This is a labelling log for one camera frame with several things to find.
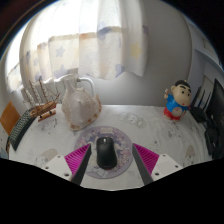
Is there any black computer monitor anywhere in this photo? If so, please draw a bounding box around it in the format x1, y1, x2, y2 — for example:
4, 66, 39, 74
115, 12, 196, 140
203, 78, 224, 160

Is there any cartoon boy figure clock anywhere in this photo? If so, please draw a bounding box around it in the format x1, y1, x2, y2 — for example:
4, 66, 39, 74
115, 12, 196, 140
163, 79, 193, 121

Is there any white printed tablecloth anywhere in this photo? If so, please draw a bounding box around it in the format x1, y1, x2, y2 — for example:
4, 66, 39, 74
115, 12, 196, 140
8, 103, 214, 191

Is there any white wall shelf unit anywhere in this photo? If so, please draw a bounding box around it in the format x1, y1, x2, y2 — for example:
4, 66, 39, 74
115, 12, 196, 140
186, 16, 224, 101

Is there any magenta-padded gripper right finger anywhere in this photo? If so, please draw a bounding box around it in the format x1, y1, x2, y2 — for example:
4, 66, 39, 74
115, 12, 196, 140
131, 142, 184, 186

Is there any round purple printed mouse pad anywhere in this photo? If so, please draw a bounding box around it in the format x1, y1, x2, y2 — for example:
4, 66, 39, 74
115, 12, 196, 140
73, 125, 134, 180

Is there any black computer mouse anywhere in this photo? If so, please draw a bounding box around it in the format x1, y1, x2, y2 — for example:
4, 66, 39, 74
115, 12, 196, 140
95, 136, 118, 170

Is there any wooden model sailing ship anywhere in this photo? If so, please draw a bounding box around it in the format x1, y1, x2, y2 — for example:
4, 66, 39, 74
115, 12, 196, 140
25, 79, 62, 123

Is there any dark keyboard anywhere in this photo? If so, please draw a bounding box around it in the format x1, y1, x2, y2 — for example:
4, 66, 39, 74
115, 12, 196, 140
8, 107, 37, 152

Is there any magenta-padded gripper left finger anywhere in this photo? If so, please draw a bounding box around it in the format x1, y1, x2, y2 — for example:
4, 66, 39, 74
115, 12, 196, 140
41, 143, 92, 187

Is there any white star-print curtain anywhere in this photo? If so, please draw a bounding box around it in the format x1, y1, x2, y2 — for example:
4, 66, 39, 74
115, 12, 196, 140
6, 0, 150, 92

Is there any white radiator with pipe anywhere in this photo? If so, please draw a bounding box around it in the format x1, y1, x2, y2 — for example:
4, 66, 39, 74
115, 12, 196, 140
21, 76, 96, 106

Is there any large white conch shell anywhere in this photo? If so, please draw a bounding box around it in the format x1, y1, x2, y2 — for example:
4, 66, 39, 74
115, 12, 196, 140
61, 74, 103, 131

